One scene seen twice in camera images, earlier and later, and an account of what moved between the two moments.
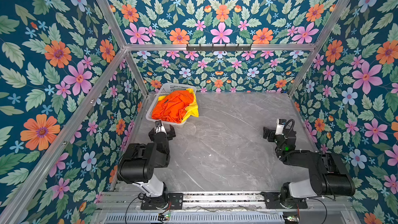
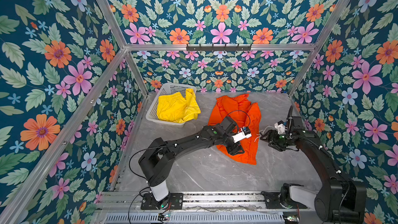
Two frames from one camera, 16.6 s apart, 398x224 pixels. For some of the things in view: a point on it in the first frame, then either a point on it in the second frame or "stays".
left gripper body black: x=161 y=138 → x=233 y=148
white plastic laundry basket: x=165 y=89 stays
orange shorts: x=172 y=108 → x=247 y=114
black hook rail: x=218 y=48 stays
